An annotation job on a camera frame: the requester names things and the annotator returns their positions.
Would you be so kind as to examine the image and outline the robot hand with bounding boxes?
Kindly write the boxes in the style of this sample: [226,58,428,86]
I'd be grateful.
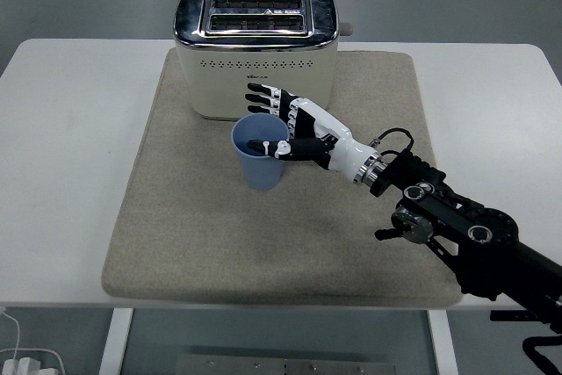
[244,82,381,185]

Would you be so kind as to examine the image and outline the blue plastic cup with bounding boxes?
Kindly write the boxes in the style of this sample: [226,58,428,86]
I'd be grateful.
[231,113,292,192]

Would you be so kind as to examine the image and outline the white and chrome toaster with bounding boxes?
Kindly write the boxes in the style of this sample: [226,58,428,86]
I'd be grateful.
[173,0,354,122]

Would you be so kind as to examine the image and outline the beige fabric mat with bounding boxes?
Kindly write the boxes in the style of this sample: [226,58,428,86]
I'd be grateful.
[100,49,465,308]

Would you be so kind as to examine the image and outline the white table leg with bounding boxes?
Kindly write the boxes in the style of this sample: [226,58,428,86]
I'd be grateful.
[427,309,460,375]
[97,307,134,375]

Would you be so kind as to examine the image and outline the grey metal plate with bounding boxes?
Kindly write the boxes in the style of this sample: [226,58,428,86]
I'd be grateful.
[174,352,399,375]

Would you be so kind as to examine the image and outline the black table control panel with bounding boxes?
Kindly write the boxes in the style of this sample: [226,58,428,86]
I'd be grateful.
[490,310,544,323]

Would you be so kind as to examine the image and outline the white power strip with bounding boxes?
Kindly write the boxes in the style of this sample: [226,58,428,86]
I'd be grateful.
[0,347,68,375]

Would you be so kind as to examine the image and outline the white plug adapter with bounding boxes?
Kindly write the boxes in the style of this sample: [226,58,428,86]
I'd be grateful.
[3,356,43,375]

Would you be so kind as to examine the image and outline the white cable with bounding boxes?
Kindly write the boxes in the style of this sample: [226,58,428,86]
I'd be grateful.
[0,306,24,363]

